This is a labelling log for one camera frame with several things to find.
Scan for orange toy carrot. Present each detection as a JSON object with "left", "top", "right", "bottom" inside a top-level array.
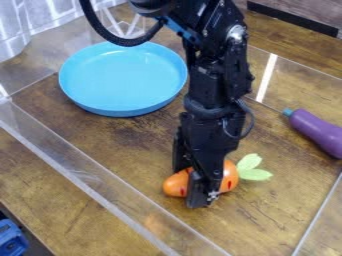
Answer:
[{"left": 161, "top": 153, "right": 272, "bottom": 198}]

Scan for purple toy eggplant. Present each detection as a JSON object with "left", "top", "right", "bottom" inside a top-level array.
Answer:
[{"left": 282, "top": 108, "right": 342, "bottom": 159}]

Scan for white curtain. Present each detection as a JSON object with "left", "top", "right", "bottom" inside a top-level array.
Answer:
[{"left": 0, "top": 0, "right": 125, "bottom": 63}]

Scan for black bar in background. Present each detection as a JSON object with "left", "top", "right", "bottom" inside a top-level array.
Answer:
[{"left": 247, "top": 0, "right": 339, "bottom": 38}]

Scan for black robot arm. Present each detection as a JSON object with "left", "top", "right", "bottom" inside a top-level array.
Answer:
[{"left": 129, "top": 0, "right": 255, "bottom": 208}]

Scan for blue plastic plate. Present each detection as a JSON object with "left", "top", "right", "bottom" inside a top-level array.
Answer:
[{"left": 58, "top": 42, "right": 187, "bottom": 117}]

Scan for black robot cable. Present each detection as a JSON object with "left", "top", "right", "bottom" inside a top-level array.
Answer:
[{"left": 78, "top": 0, "right": 167, "bottom": 48}]

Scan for blue object at corner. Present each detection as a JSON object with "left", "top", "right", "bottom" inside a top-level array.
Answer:
[{"left": 0, "top": 219, "right": 28, "bottom": 256}]

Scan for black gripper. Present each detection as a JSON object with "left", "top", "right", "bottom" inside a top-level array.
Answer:
[{"left": 172, "top": 98, "right": 248, "bottom": 209}]

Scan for clear acrylic enclosure wall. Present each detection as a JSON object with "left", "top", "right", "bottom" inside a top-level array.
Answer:
[{"left": 0, "top": 85, "right": 231, "bottom": 256}]

